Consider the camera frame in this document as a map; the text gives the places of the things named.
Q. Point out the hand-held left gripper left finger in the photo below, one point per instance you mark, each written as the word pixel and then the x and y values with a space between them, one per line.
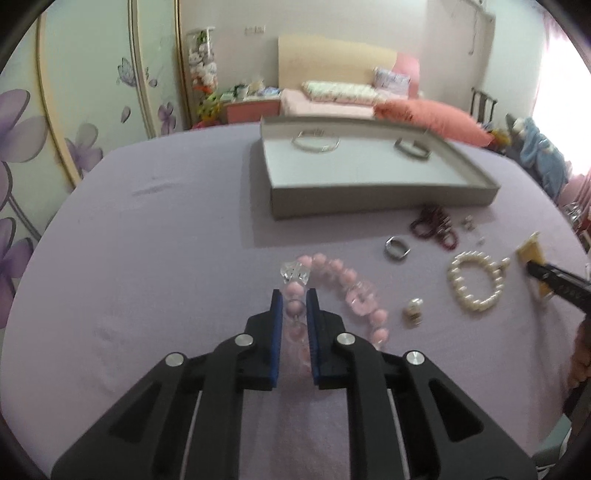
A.
pixel 277 332

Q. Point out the yellow plush toy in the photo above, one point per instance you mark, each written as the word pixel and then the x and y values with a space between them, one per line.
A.
pixel 208 108

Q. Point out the pink bed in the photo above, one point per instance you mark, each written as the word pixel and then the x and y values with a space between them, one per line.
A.
pixel 323 110

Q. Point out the beige and pink headboard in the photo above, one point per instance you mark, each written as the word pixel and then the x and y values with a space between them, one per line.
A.
pixel 323 60

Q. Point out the clutter on nightstand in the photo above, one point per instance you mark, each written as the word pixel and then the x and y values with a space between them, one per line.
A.
pixel 249 92

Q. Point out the plush toy display tube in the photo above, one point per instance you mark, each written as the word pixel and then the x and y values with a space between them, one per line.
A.
pixel 203 69

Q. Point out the floral wardrobe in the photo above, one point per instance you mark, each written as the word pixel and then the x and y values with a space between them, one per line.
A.
pixel 92 92

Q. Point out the yellow hair clip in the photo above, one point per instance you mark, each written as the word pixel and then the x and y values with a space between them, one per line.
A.
pixel 531 251

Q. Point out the pink nightstand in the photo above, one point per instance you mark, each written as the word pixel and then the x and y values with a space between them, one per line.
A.
pixel 251 111

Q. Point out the purple patterned cushion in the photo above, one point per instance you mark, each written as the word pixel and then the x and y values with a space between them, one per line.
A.
pixel 391 81

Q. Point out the pink curtain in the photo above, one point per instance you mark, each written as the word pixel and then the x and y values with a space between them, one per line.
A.
pixel 575 184

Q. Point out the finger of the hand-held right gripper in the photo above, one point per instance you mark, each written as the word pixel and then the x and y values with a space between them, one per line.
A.
pixel 565 288

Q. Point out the orange duvet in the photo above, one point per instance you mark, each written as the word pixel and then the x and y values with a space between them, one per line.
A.
pixel 429 117

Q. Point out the blue clothing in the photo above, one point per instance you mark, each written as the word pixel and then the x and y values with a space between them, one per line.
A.
pixel 545 152

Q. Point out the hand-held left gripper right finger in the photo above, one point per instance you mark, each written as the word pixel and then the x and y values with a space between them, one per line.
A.
pixel 312 332

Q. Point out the dark wooden chair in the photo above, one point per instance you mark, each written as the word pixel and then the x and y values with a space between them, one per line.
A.
pixel 482 104

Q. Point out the white floral pillow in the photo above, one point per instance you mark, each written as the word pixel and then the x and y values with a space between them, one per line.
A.
pixel 339 91

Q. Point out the thin silver bangle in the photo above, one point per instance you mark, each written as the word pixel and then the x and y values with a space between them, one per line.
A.
pixel 328 148

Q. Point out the grey cardboard tray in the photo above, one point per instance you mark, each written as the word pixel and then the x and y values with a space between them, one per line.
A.
pixel 369 170

